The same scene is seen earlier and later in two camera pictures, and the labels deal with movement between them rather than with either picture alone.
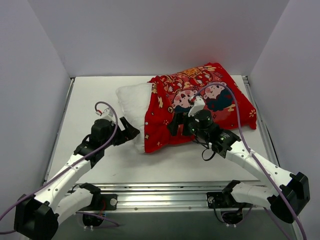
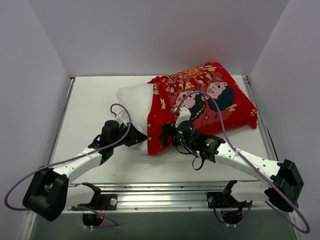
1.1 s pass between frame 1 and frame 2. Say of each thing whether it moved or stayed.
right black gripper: moved
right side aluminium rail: stayed
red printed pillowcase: stayed
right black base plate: stayed
